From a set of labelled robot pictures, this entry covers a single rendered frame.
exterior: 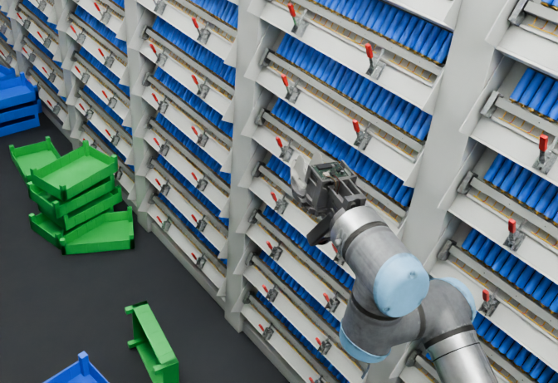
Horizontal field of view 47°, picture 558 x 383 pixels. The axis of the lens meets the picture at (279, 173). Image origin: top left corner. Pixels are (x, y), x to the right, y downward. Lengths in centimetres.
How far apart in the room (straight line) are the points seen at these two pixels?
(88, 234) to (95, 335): 57
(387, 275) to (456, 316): 21
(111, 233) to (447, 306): 204
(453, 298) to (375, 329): 17
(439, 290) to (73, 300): 180
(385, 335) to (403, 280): 13
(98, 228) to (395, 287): 215
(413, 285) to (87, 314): 181
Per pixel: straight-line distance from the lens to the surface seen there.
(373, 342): 106
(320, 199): 110
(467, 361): 111
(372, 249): 99
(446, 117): 136
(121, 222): 299
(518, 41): 124
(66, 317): 261
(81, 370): 190
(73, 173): 291
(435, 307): 111
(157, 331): 225
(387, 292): 96
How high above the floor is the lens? 190
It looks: 35 degrees down
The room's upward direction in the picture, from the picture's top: 6 degrees clockwise
